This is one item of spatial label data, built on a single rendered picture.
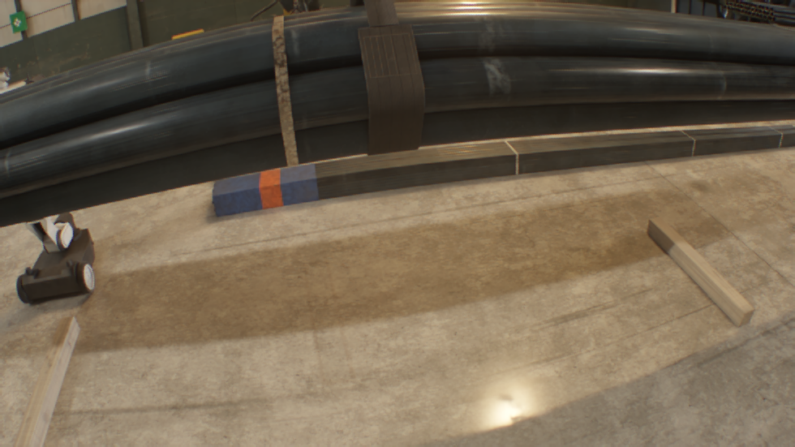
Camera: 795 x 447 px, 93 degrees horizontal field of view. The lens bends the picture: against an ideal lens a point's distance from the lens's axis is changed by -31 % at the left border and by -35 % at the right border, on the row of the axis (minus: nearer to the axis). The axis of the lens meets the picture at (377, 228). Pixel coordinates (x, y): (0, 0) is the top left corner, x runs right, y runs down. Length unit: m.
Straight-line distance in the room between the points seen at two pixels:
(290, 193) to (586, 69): 2.41
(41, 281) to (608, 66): 3.21
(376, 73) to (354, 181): 2.19
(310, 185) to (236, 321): 1.23
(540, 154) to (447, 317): 1.71
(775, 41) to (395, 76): 1.77
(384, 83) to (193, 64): 0.53
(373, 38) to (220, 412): 1.59
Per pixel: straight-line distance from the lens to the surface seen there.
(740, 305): 2.83
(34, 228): 3.39
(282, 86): 1.39
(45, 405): 2.61
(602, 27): 1.74
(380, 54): 1.42
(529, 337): 2.43
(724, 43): 2.17
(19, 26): 12.59
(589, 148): 4.04
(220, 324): 2.68
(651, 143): 4.42
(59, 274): 3.32
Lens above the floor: 1.66
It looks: 31 degrees down
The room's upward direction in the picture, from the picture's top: 5 degrees counter-clockwise
